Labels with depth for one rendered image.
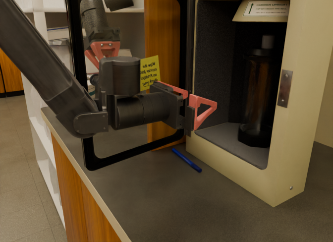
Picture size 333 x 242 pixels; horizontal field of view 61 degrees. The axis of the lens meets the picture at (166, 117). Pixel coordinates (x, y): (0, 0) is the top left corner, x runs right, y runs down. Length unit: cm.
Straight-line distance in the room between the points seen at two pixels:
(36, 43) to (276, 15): 44
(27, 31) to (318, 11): 47
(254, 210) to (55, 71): 48
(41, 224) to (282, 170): 181
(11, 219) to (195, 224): 185
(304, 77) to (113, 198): 47
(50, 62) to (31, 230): 179
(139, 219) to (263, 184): 28
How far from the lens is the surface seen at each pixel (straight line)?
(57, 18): 260
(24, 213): 234
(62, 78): 46
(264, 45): 71
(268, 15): 63
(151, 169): 76
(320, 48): 61
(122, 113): 49
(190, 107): 51
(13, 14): 46
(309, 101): 63
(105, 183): 72
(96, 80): 60
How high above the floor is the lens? 133
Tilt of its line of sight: 20 degrees down
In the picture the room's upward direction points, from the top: straight up
